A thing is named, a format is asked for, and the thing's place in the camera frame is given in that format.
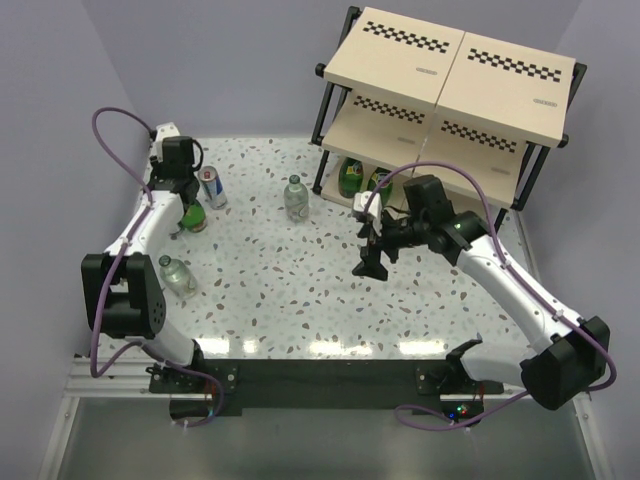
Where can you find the clear bottle green cap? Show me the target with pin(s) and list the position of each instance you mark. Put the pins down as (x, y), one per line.
(296, 199)
(177, 277)

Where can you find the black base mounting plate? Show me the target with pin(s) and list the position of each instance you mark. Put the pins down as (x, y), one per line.
(230, 387)

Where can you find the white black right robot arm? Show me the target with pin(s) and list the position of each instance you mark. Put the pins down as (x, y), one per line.
(566, 354)

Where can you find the clear bottle green cap left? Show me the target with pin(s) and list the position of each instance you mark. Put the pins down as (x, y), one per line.
(177, 277)

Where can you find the beige three-tier shelf unit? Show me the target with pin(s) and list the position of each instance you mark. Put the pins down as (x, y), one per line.
(469, 108)

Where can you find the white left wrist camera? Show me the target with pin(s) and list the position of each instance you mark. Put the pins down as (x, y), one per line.
(162, 132)

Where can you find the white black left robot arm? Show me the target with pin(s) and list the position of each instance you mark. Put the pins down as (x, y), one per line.
(122, 292)

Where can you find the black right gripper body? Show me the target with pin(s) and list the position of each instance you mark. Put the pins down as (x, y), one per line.
(396, 234)

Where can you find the green bottle on shelf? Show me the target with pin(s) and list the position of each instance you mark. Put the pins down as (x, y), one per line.
(350, 177)

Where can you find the silver blue can back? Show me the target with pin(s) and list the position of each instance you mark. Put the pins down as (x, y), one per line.
(211, 184)

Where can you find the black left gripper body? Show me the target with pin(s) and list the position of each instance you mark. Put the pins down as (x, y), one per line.
(192, 177)

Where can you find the green Perrier bottle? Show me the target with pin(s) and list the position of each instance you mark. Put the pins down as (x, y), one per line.
(194, 220)
(377, 178)

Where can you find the clear bottle green cap centre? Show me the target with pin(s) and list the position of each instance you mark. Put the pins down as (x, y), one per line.
(296, 199)

